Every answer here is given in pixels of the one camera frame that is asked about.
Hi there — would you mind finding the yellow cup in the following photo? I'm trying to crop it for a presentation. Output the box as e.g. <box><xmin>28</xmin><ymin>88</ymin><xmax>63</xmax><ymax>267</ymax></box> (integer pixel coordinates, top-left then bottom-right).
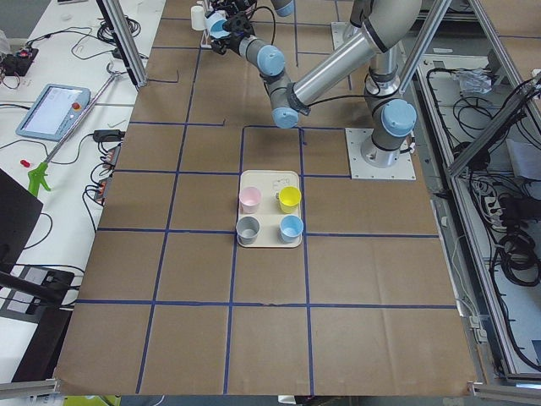
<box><xmin>278</xmin><ymin>186</ymin><xmax>302</xmax><ymax>214</ymax></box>

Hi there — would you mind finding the blue teach pendant tablet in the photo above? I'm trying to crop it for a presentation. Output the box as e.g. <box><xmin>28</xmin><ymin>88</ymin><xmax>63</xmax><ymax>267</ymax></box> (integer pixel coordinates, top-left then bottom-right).
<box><xmin>15</xmin><ymin>84</ymin><xmax>90</xmax><ymax>141</ymax></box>

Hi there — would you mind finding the white wire cup rack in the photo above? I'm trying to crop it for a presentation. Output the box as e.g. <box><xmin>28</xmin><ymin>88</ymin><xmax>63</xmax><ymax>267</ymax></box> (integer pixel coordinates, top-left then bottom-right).
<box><xmin>195</xmin><ymin>1</ymin><xmax>225</xmax><ymax>48</ymax></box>

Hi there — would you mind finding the black monitor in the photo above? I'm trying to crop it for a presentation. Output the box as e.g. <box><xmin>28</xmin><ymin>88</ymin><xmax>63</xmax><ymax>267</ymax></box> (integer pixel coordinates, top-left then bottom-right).
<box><xmin>0</xmin><ymin>170</ymin><xmax>43</xmax><ymax>273</ymax></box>

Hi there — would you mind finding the light blue cup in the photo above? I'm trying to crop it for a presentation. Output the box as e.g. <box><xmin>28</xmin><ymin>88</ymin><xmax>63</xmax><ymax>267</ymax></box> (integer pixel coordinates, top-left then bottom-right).
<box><xmin>279</xmin><ymin>215</ymin><xmax>303</xmax><ymax>243</ymax></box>
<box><xmin>205</xmin><ymin>12</ymin><xmax>230</xmax><ymax>39</ymax></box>

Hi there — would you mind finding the white ikea cup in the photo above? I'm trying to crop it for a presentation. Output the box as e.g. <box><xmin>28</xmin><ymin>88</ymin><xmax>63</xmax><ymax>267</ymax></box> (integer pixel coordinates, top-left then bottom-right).
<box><xmin>190</xmin><ymin>5</ymin><xmax>206</xmax><ymax>31</ymax></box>

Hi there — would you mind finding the green handled reacher grabber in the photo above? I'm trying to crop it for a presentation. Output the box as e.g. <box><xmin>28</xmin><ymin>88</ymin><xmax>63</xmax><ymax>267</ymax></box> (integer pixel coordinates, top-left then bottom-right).
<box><xmin>16</xmin><ymin>64</ymin><xmax>123</xmax><ymax>196</ymax></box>

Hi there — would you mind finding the cream plastic tray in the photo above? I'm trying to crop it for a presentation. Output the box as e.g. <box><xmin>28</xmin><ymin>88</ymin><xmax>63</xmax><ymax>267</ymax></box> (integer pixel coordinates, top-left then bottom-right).
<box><xmin>238</xmin><ymin>170</ymin><xmax>303</xmax><ymax>248</ymax></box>

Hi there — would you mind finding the grey cup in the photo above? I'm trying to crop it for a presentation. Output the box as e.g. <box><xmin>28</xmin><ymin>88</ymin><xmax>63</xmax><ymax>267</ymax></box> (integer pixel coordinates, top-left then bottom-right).
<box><xmin>236</xmin><ymin>216</ymin><xmax>260</xmax><ymax>246</ymax></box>

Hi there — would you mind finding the aluminium frame post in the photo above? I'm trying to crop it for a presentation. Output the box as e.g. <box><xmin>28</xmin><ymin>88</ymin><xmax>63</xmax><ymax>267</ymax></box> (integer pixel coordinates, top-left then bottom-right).
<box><xmin>96</xmin><ymin>0</ymin><xmax>148</xmax><ymax>89</ymax></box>

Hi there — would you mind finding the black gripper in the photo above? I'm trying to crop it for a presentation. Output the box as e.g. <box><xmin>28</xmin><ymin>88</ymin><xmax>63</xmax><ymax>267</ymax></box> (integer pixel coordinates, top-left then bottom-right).
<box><xmin>210</xmin><ymin>12</ymin><xmax>254</xmax><ymax>55</ymax></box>
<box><xmin>210</xmin><ymin>0</ymin><xmax>257</xmax><ymax>17</ymax></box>

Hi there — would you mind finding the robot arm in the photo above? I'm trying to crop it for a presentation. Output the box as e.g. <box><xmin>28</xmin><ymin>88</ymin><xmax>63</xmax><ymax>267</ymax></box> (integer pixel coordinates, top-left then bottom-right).
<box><xmin>205</xmin><ymin>1</ymin><xmax>422</xmax><ymax>168</ymax></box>
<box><xmin>210</xmin><ymin>0</ymin><xmax>294</xmax><ymax>17</ymax></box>

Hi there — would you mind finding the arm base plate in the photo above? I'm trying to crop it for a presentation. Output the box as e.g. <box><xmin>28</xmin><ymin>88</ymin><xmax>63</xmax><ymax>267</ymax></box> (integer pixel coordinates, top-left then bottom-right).
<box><xmin>345</xmin><ymin>128</ymin><xmax>416</xmax><ymax>181</ymax></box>
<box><xmin>331</xmin><ymin>22</ymin><xmax>359</xmax><ymax>51</ymax></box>

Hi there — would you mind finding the pink cup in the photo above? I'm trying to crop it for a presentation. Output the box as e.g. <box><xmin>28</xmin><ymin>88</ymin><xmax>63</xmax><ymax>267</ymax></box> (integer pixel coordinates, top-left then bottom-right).
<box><xmin>238</xmin><ymin>186</ymin><xmax>262</xmax><ymax>214</ymax></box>

